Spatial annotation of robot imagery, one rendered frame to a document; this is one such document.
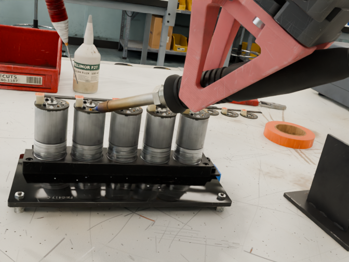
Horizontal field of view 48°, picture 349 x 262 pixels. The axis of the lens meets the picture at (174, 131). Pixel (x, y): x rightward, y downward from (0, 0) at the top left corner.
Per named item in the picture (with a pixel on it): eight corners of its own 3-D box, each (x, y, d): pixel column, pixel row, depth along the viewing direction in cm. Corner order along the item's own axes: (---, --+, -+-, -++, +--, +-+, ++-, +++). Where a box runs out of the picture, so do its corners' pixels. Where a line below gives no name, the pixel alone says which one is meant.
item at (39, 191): (202, 169, 37) (204, 158, 36) (229, 214, 30) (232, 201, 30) (19, 165, 32) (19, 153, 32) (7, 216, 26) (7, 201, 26)
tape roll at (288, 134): (263, 125, 51) (265, 117, 51) (309, 135, 50) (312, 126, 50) (263, 142, 46) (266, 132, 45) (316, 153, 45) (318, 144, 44)
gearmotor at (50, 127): (65, 171, 30) (69, 108, 28) (31, 170, 30) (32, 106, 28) (66, 156, 32) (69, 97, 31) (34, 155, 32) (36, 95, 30)
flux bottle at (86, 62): (68, 91, 52) (72, 13, 48) (77, 84, 55) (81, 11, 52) (93, 95, 52) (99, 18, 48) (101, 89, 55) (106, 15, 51)
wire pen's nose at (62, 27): (55, 42, 26) (48, 20, 25) (70, 38, 27) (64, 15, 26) (61, 46, 25) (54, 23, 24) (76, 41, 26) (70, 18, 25)
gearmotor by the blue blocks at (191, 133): (202, 173, 33) (214, 117, 31) (174, 173, 33) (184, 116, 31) (194, 160, 35) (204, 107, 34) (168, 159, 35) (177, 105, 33)
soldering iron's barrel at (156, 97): (96, 120, 28) (170, 108, 25) (91, 99, 28) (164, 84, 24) (109, 116, 29) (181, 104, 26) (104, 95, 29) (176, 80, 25)
